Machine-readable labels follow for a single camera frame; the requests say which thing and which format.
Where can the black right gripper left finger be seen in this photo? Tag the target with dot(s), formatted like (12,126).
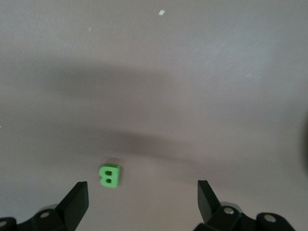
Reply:
(75,207)

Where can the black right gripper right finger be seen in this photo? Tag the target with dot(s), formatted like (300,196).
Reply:
(205,202)

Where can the green letter B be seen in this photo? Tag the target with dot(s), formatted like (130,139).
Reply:
(116,178)

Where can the brown table cover sheet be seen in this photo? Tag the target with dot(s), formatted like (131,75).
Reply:
(154,72)

